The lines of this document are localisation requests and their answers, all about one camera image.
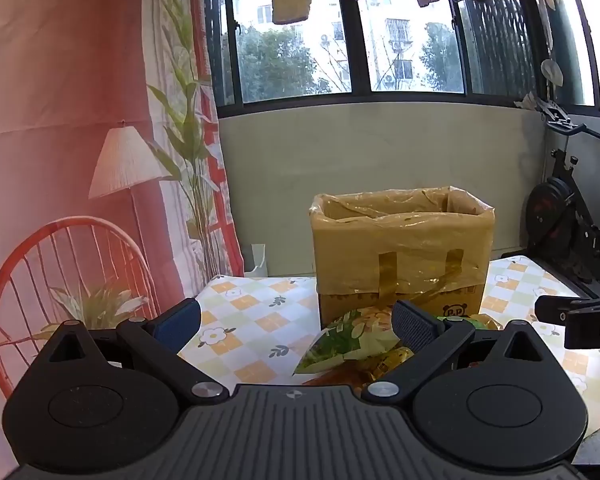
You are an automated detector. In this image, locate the white hanging object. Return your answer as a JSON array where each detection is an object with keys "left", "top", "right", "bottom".
[{"left": 541, "top": 58, "right": 565, "bottom": 87}]

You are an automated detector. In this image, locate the plastic-lined cardboard box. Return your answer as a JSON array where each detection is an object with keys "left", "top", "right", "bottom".
[{"left": 309, "top": 186, "right": 497, "bottom": 332}]

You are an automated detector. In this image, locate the green salad-print snack packet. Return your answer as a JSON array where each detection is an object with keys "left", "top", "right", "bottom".
[{"left": 294, "top": 309, "right": 403, "bottom": 375}]

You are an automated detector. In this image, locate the small white container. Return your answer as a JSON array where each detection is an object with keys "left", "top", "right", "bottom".
[{"left": 251, "top": 243, "right": 269, "bottom": 277}]

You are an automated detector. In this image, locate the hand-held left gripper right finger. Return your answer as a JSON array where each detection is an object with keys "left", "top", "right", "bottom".
[{"left": 361, "top": 300, "right": 548, "bottom": 405}]

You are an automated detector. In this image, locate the orange snack packet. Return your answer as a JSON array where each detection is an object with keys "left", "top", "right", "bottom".
[{"left": 302, "top": 364, "right": 367, "bottom": 389}]

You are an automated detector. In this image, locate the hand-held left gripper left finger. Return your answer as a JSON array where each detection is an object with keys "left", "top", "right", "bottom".
[{"left": 32, "top": 299, "right": 230, "bottom": 405}]

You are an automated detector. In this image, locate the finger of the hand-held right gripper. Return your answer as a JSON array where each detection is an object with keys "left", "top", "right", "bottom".
[{"left": 535, "top": 294, "right": 600, "bottom": 323}]

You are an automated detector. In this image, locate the black exercise bike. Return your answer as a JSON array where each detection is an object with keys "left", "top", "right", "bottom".
[{"left": 502, "top": 100, "right": 600, "bottom": 302}]

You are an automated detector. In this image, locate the printed wall cloth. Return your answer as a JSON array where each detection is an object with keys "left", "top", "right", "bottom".
[{"left": 0, "top": 0, "right": 246, "bottom": 463}]

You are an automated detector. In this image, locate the checked floral tablecloth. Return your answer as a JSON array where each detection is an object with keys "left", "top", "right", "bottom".
[{"left": 177, "top": 255, "right": 600, "bottom": 441}]

